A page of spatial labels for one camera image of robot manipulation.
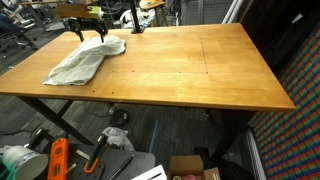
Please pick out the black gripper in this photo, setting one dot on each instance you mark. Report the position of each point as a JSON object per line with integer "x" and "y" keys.
{"x": 88, "y": 24}

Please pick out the white crumpled cloth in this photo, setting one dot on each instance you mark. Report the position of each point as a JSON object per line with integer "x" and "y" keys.
{"x": 116, "y": 136}

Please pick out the white ribbed strip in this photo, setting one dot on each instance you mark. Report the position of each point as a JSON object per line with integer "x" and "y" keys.
{"x": 255, "y": 156}

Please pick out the white woven towel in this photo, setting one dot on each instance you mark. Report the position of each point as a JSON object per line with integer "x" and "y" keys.
{"x": 86, "y": 60}

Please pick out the white paper sheet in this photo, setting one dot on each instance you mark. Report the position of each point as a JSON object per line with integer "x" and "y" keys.
{"x": 150, "y": 173}

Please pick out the round wooden stool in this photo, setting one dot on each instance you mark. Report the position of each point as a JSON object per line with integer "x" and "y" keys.
{"x": 151, "y": 4}

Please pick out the white pipes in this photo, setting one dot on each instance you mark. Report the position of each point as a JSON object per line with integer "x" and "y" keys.
{"x": 233, "y": 10}

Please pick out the black camera stand pole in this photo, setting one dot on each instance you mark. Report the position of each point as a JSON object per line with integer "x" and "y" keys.
{"x": 134, "y": 16}

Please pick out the black pen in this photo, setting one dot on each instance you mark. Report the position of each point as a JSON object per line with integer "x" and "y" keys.
{"x": 121, "y": 166}

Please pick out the open cardboard box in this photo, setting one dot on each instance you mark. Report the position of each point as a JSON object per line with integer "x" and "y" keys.
{"x": 185, "y": 163}

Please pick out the dark grey side table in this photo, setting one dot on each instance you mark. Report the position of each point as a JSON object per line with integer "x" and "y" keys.
{"x": 133, "y": 161}

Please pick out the multicoloured patterned partition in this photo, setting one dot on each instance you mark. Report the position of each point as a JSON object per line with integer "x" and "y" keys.
{"x": 293, "y": 133}

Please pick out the blue stick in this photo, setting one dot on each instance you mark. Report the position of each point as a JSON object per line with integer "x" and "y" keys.
{"x": 153, "y": 136}

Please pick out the white paper cup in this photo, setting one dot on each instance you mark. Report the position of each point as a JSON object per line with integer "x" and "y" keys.
{"x": 23, "y": 163}

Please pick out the orange black bar clamp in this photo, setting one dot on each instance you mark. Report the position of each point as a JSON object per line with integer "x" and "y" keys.
{"x": 96, "y": 151}

